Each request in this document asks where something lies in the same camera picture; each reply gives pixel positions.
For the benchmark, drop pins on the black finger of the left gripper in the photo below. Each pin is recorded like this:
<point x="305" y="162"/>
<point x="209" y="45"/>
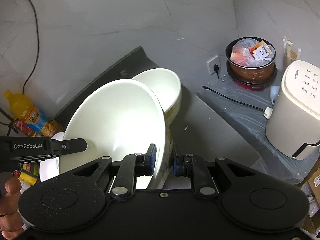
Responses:
<point x="72" y="146"/>

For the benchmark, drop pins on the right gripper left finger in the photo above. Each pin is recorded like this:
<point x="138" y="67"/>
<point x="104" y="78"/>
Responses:
<point x="132" y="167"/>

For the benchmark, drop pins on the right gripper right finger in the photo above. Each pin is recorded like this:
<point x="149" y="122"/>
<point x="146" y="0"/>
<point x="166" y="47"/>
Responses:
<point x="195" y="168"/>

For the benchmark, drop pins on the large white bowl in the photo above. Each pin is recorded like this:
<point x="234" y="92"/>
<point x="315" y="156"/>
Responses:
<point x="122" y="117"/>

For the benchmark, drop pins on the person's left hand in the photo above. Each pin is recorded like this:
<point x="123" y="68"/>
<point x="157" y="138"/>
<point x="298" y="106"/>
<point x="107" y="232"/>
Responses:
<point x="11" y="220"/>

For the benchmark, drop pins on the red snack packet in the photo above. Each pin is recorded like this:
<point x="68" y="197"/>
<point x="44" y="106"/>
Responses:
<point x="25" y="129"/>

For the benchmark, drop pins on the yellow snack packet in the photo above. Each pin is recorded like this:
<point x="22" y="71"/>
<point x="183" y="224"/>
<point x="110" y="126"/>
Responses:
<point x="30" y="173"/>

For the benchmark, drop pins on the small white plate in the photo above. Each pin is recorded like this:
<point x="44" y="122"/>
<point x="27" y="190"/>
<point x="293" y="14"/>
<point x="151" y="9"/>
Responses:
<point x="49" y="169"/>

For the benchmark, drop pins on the orange juice bottle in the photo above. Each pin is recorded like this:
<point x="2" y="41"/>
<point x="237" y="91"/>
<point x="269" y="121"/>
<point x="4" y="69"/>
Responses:
<point x="25" y="110"/>

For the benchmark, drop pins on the grey ribbed mat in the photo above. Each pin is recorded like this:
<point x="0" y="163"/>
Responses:
<point x="244" y="109"/>

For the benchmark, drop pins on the red rice cooker base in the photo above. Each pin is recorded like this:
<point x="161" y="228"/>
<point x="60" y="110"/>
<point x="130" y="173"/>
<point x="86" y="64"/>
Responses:
<point x="256" y="86"/>

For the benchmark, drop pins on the brown cooker inner pot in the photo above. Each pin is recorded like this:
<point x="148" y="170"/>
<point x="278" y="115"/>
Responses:
<point x="255" y="74"/>

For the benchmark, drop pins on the plastic bag with packets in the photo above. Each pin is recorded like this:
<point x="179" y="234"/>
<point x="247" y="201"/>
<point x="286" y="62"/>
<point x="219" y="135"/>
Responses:
<point x="249" y="52"/>

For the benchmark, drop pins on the cardboard box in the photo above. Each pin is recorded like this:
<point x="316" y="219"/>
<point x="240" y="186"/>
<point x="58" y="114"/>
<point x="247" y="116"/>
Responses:
<point x="310" y="186"/>

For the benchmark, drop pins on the wooden chopstick packets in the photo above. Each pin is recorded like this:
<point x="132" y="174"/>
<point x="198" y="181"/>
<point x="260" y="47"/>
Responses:
<point x="291" y="54"/>

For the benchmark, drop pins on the lower white wall socket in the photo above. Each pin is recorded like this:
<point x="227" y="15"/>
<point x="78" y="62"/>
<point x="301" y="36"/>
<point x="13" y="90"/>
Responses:
<point x="213" y="65"/>

